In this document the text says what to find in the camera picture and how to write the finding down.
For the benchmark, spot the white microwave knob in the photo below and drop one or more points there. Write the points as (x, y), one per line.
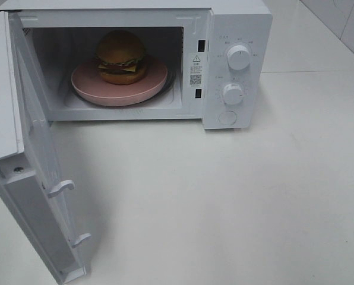
(233, 94)
(238, 57)

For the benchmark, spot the pink round plate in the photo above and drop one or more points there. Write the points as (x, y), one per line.
(87, 82)

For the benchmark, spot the lower white microwave knob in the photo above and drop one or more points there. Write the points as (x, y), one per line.
(233, 94)

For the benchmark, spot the white microwave door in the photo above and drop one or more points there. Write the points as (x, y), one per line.
(31, 185)

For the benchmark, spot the burger with lettuce and cheese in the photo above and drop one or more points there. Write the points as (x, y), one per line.
(121, 58)

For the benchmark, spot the upper white microwave knob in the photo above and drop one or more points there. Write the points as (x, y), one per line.
(238, 57)

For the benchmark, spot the white microwave oven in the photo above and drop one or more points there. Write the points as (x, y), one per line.
(190, 37)

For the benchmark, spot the glass microwave turntable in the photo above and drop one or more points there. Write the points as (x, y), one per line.
(163, 98)

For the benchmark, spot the round microwave door button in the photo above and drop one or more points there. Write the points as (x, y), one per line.
(228, 118)

